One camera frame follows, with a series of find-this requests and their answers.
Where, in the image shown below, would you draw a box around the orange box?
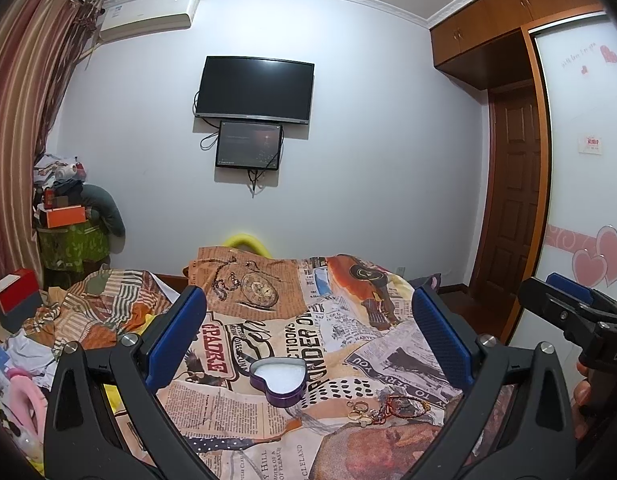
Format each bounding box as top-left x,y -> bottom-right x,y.
38,205 -> 87,229

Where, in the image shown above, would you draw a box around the small black wall monitor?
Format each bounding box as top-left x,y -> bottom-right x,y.
215,120 -> 282,171

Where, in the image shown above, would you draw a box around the black wall television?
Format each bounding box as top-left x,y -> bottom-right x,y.
194,56 -> 315,125

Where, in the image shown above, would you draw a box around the wooden overhead cabinet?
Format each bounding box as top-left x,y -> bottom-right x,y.
431,0 -> 599,90

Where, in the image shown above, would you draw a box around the striped patchwork cloth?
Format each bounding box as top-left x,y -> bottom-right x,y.
22,269 -> 172,354

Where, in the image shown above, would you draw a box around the green patterned cloth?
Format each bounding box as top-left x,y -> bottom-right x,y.
37,221 -> 110,272

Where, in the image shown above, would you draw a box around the striped red curtain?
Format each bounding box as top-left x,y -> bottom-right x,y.
0,0 -> 102,278

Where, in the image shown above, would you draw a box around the newspaper print bed blanket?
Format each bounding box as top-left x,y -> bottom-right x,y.
159,247 -> 461,479

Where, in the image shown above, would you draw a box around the purple heart-shaped tin box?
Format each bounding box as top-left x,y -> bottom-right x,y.
249,356 -> 309,408

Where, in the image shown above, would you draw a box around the white air conditioner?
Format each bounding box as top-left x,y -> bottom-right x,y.
99,0 -> 200,44

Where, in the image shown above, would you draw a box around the brown wooden door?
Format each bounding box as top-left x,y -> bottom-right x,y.
470,82 -> 541,322

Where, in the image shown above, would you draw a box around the pink object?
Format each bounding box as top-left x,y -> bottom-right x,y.
7,370 -> 48,441

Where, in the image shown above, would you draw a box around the person's right hand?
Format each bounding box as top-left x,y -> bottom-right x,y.
571,361 -> 594,440

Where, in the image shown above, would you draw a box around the white wardrobe sliding door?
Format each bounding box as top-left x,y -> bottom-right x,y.
508,12 -> 617,356

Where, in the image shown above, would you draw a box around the yellow object behind bed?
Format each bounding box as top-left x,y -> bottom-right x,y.
223,233 -> 272,258

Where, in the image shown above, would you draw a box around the red and white box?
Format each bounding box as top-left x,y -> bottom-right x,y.
0,268 -> 42,318

